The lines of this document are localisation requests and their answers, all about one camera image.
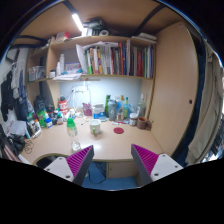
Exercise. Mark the beige hanging curtain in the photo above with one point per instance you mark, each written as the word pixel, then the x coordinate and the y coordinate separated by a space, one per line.
pixel 210 109

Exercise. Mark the wooden bookshelf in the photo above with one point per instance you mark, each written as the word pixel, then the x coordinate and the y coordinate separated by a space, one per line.
pixel 49 58

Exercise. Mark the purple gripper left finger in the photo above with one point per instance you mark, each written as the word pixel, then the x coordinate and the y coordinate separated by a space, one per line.
pixel 74 167

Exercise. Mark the red white canister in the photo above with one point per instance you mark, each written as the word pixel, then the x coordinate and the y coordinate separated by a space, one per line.
pixel 63 105

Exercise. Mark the white mug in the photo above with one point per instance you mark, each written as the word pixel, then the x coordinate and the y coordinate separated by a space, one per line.
pixel 95 126

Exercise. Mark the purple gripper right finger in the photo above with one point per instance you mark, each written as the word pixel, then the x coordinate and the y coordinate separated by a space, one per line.
pixel 152 166

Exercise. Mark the ceiling light tube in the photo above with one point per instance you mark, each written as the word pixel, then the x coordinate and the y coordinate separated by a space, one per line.
pixel 77 21

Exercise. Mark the clear bottle green label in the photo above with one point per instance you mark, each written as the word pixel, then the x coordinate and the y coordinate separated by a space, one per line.
pixel 72 132

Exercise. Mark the brown ceramic mug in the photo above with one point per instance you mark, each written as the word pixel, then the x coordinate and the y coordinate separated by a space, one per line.
pixel 144 123

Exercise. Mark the wooden wardrobe door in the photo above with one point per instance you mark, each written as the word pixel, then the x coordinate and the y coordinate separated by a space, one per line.
pixel 175 86

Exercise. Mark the tall green bottle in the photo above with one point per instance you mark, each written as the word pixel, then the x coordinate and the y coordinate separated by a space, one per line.
pixel 106 105

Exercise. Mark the grey water bottle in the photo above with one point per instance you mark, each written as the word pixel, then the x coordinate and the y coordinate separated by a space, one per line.
pixel 112 109

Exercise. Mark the row of books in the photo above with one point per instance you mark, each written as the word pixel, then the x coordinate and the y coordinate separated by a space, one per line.
pixel 117 58

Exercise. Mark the stack of papers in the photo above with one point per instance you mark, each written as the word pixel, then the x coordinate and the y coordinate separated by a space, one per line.
pixel 67 77

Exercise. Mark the red round coaster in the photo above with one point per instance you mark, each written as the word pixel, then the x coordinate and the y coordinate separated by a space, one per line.
pixel 118 130

